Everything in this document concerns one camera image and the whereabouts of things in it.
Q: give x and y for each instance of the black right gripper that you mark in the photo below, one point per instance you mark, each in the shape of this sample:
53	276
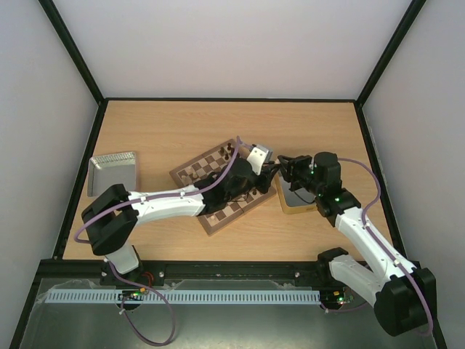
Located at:
290	171

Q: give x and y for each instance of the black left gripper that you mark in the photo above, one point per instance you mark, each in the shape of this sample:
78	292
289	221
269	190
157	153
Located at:
267	172

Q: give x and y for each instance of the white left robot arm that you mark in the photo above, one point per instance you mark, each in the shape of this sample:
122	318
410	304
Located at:
111	217

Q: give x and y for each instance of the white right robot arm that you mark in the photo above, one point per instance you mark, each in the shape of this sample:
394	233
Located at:
402	295

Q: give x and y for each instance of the dark chess piece row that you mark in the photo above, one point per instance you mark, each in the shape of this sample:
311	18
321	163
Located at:
239	178

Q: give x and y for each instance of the wooden chess board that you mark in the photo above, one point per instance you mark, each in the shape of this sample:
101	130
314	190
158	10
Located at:
214	160

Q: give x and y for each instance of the silver metal tin box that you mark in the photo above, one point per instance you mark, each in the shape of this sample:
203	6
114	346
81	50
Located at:
294	202

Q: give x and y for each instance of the cream piece row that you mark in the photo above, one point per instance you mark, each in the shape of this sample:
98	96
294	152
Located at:
211	198

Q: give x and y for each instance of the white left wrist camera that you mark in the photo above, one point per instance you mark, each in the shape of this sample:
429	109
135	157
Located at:
258	157

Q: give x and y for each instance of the light blue cable duct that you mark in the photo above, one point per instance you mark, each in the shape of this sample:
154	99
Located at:
185	297

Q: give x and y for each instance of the black aluminium frame rail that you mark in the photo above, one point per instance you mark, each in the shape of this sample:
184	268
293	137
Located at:
159	273

